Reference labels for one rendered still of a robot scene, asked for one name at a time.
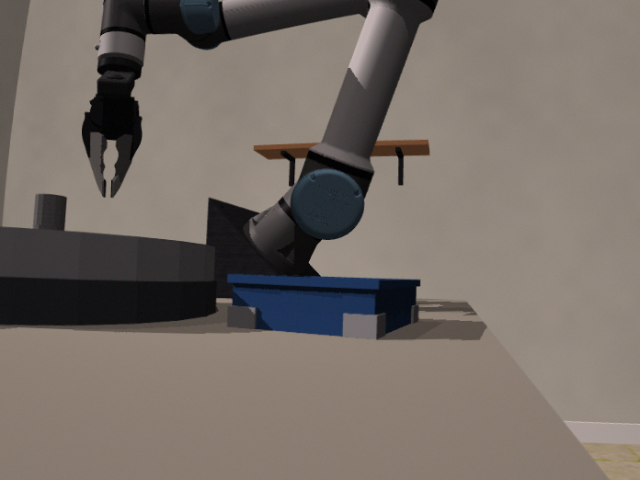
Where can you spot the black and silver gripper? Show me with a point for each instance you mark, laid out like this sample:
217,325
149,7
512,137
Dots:
112,119

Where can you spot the dark grey cylinder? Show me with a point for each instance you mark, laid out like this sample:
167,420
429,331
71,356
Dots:
48,227
49,209

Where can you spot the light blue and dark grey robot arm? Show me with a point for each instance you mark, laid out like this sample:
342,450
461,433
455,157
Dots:
328,203

